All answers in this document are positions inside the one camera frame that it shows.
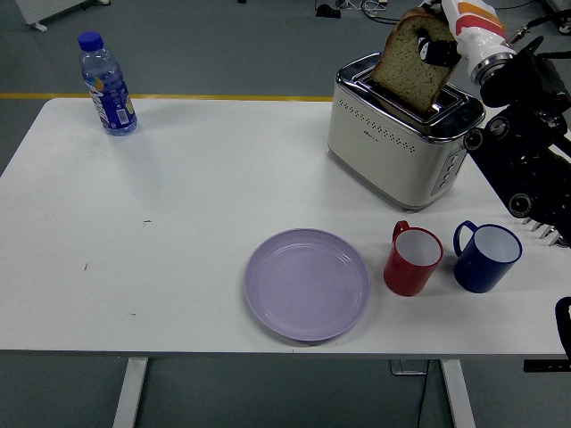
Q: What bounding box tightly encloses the black table control panel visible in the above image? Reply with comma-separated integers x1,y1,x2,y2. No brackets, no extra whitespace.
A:
523,358,571,373

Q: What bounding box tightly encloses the metal toast rack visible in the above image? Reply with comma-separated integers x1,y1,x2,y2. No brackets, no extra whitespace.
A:
520,216,571,249

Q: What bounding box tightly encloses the clear plastic bracket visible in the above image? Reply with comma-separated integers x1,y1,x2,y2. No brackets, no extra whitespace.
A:
389,358,429,377

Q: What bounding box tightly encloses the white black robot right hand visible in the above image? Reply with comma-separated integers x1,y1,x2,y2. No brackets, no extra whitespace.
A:
414,0,517,69

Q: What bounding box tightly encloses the clear water bottle blue cap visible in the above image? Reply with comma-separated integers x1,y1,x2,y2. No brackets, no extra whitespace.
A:
77,30,139,137

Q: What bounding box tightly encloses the cream and chrome toaster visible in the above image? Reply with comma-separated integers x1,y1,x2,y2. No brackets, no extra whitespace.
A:
327,52,486,213

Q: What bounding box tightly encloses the purple plate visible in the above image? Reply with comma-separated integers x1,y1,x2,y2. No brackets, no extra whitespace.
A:
244,227,371,343

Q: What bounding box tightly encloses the white table leg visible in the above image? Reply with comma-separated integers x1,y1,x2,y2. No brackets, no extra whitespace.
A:
439,358,477,428
112,357,149,428

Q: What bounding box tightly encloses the thin black hanging cable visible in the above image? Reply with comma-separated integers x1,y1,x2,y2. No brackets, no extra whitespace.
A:
417,359,431,428

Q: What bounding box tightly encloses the white cart with wheel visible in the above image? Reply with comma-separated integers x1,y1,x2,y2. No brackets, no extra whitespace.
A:
542,0,571,33

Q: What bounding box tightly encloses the white cable bundle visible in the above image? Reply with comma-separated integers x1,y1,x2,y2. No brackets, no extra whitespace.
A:
336,0,389,12

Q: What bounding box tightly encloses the black looped floor cable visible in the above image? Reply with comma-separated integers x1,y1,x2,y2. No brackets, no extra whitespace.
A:
360,6,402,24

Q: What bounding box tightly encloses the bread slice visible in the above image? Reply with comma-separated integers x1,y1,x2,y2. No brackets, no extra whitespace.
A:
370,6,459,113

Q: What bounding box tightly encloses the red mug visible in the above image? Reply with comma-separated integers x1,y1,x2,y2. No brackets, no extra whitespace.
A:
383,219,444,298

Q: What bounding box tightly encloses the white floor heater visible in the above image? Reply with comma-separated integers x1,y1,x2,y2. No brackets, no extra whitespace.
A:
15,0,111,33

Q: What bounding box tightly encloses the blue mug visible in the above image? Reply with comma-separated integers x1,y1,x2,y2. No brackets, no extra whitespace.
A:
452,219,523,294

